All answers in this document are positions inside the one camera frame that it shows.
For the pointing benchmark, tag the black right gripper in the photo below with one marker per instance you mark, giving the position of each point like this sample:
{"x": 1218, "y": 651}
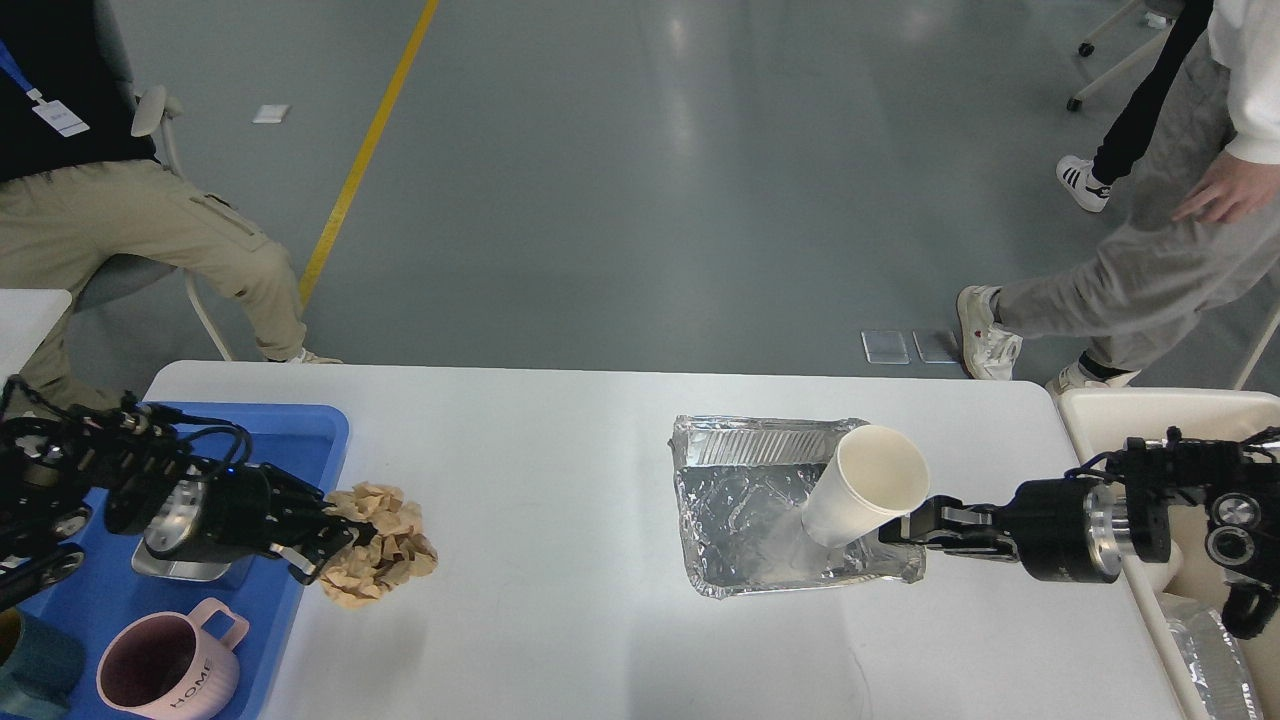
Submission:
{"x": 1066, "y": 530}

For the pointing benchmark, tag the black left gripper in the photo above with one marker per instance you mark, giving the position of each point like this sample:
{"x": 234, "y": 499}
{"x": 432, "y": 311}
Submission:
{"x": 251, "y": 508}

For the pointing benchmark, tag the brown paper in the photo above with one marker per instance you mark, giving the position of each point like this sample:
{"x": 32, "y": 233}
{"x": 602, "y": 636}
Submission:
{"x": 398, "y": 552}

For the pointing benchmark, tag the white paper cup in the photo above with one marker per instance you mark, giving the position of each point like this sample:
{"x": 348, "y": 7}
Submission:
{"x": 876, "y": 475}

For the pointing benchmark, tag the pink mug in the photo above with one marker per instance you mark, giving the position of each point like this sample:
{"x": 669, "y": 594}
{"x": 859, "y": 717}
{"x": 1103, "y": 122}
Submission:
{"x": 174, "y": 665}

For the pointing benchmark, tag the aluminium foil container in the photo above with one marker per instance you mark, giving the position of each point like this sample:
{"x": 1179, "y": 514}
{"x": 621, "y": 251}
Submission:
{"x": 740, "y": 482}

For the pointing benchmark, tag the stainless steel tray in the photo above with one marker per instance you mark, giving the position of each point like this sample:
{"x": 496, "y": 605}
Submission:
{"x": 226, "y": 576}

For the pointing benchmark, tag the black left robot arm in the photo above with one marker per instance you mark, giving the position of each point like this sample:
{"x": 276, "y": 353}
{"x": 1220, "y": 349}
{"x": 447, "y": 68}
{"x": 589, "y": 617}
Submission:
{"x": 136, "y": 452}

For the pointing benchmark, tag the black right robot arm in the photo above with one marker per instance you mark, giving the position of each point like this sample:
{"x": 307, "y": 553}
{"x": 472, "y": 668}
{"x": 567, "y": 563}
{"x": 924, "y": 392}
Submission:
{"x": 1234, "y": 482}

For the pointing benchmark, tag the blue plastic tray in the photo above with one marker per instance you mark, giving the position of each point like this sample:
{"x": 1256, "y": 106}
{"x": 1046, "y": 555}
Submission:
{"x": 106, "y": 594}

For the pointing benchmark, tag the right floor plate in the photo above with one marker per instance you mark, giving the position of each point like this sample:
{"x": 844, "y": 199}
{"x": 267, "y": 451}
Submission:
{"x": 936, "y": 346}

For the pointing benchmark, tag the floor plate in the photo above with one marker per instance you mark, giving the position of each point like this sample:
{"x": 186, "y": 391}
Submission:
{"x": 936, "y": 346}
{"x": 885, "y": 347}

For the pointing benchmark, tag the left floor plate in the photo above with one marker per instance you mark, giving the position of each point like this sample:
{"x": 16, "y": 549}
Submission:
{"x": 885, "y": 347}

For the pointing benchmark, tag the foil container in bin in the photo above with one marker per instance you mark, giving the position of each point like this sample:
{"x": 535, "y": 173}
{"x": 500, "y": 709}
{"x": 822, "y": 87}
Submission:
{"x": 1216, "y": 663}

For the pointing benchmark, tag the teal cup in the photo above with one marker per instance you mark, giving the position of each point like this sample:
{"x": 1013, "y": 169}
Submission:
{"x": 40, "y": 667}

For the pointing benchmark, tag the small white side table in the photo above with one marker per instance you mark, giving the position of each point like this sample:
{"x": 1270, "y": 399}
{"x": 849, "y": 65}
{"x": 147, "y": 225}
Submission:
{"x": 27, "y": 316}

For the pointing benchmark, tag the white chair leg right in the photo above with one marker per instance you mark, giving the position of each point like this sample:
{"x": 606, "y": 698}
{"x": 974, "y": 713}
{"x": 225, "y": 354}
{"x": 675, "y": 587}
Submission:
{"x": 1258, "y": 349}

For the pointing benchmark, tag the person in black sweater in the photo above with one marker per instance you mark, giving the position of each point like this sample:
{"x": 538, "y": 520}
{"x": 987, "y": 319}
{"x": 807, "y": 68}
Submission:
{"x": 78, "y": 188}

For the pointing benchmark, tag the white paper scrap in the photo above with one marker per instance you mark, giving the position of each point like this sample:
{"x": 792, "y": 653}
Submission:
{"x": 271, "y": 114}

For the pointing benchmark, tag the person with striped sneakers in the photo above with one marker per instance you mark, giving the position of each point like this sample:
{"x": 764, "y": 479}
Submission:
{"x": 1126, "y": 142}

